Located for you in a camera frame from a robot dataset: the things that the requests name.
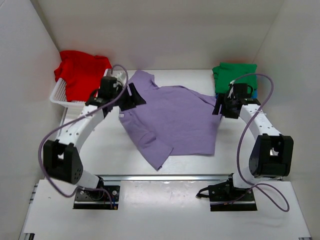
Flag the purple t shirt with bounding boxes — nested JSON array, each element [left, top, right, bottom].
[[118, 70, 221, 171]]

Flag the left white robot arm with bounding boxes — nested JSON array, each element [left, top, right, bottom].
[[42, 76, 146, 189]]

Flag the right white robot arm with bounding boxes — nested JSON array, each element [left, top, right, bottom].
[[212, 81, 294, 189]]

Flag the green folded t shirt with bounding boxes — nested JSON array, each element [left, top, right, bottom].
[[212, 62, 258, 94]]

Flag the blue folded t shirt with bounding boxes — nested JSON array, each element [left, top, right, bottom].
[[213, 74, 258, 98]]

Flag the red t shirt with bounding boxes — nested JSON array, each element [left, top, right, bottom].
[[54, 50, 112, 102]]

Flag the white plastic basket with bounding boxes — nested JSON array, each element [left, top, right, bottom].
[[49, 78, 86, 109]]

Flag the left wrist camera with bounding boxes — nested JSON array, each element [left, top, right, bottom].
[[111, 72, 127, 84]]

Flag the aluminium rail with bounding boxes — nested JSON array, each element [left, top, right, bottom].
[[100, 174, 229, 182]]

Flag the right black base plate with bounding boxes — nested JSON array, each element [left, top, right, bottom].
[[195, 175, 258, 212]]

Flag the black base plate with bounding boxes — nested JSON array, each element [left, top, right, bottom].
[[73, 181, 121, 211], [195, 175, 258, 212]]

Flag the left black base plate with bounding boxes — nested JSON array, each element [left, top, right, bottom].
[[73, 181, 121, 211]]

